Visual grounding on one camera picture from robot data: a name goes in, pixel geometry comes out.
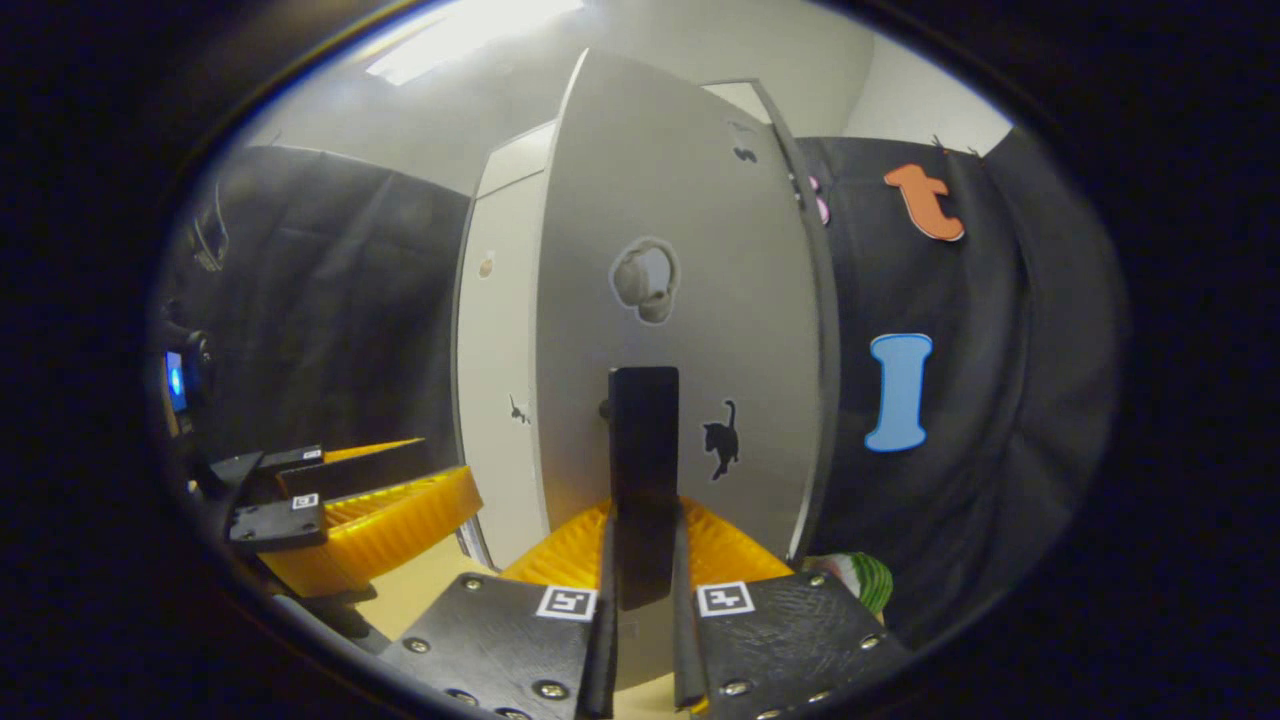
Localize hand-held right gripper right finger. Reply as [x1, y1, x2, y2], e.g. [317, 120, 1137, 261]
[672, 497, 913, 716]

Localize black door handle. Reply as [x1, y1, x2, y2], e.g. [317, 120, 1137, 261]
[605, 366, 681, 611]

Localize green striped round object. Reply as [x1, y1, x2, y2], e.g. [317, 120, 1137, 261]
[805, 552, 894, 616]

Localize white cabinet door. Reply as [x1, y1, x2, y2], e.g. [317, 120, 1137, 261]
[455, 120, 556, 571]
[535, 48, 836, 561]

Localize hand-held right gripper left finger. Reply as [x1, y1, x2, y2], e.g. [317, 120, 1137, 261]
[378, 500, 621, 720]

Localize white double-door shoe cabinet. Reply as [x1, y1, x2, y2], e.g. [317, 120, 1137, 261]
[455, 48, 841, 571]

